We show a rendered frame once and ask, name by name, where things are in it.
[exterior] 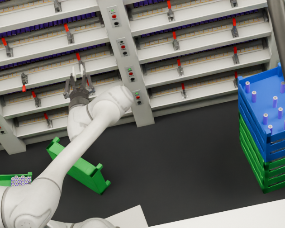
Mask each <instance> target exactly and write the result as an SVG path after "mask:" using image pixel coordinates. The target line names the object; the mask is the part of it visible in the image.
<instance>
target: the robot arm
mask: <svg viewBox="0 0 285 228"><path fill-rule="evenodd" d="M72 72H73V73H71V76H70V79H66V86H65V91H64V93H63V96H64V98H65V99H67V98H70V103H69V112H68V114H69V115H68V118H67V132H68V136H69V139H70V141H71V143H70V144H69V145H67V146H66V147H65V148H64V149H63V150H62V151H61V152H60V153H59V155H58V156H57V157H56V158H55V159H54V160H53V161H52V162H51V163H50V165H49V166H48V167H47V168H46V169H45V170H44V171H43V172H42V173H41V174H40V175H39V176H38V177H37V178H36V179H35V180H33V182H32V183H31V184H30V185H29V184H28V185H20V186H0V228H120V227H119V226H114V225H113V224H112V223H110V222H109V221H107V220H105V219H103V218H89V219H87V220H85V221H83V222H80V223H64V222H58V221H54V220H51V218H52V216H53V215H54V213H55V211H56V209H57V207H58V203H59V199H60V197H61V192H62V184H63V180H64V177H65V175H66V174H67V172H68V171H69V170H70V169H71V167H72V166H73V165H74V164H75V163H76V162H77V160H78V159H79V158H80V157H81V156H82V155H83V154H84V153H85V151H86V150H87V149H88V148H89V147H90V146H91V145H92V144H93V142H94V141H95V140H96V139H97V138H98V137H99V136H100V135H101V134H102V133H103V131H104V130H105V129H106V128H107V127H108V126H110V125H113V124H115V123H116V122H117V121H118V120H119V119H120V118H121V117H122V116H123V115H124V114H125V112H127V111H128V110H129V109H130V107H131V106H132V104H133V95H132V93H131V92H130V90H129V89H128V88H127V87H125V86H122V85H118V86H114V87H111V88H109V89H108V90H106V91H104V92H103V93H101V94H100V95H98V96H97V97H96V98H94V99H93V100H92V101H91V102H89V95H90V93H91V92H93V93H95V88H94V86H93V85H92V81H91V77H90V75H89V74H88V75H86V71H85V70H84V68H83V65H82V64H81V77H82V82H81V87H80V88H76V85H75V81H76V70H75V67H74V66H72ZM87 80H88V82H89V86H90V87H89V90H87V89H86V81H87ZM71 83H72V88H73V91H72V92H71V93H70V94H69V92H70V84H71Z"/></svg>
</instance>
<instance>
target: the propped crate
mask: <svg viewBox="0 0 285 228"><path fill-rule="evenodd" d="M15 176H18V177H21V176H24V177H28V176H31V182H32V172H28V174H20V175H0V186H11V178H12V177H15Z"/></svg>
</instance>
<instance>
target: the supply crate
mask: <svg viewBox="0 0 285 228"><path fill-rule="evenodd" d="M247 81H248V82H250V92H249V93H246V87H245V83H246V82H247ZM282 81H284V77H283V73H282V69H281V64H280V63H278V67H275V68H272V69H269V70H267V71H264V72H261V73H258V74H255V75H252V76H249V77H246V78H243V77H242V76H239V77H237V86H238V89H239V91H240V93H241V95H242V97H243V99H244V101H245V103H246V105H247V107H248V109H249V111H250V113H251V115H252V117H253V119H254V121H255V123H256V125H257V127H258V129H259V131H260V133H261V135H262V137H263V139H264V141H265V143H266V144H268V143H271V142H274V141H277V140H279V139H282V138H285V130H284V120H285V92H284V93H283V94H282V93H281V92H280V85H281V82H282ZM253 91H256V102H255V103H253V102H252V92H253ZM274 96H277V97H278V99H277V107H276V108H273V97H274ZM279 107H282V108H283V114H282V119H278V108H279ZM265 113H267V114H268V124H267V125H264V124H263V114H265ZM268 125H272V126H273V129H272V135H271V131H270V129H268Z"/></svg>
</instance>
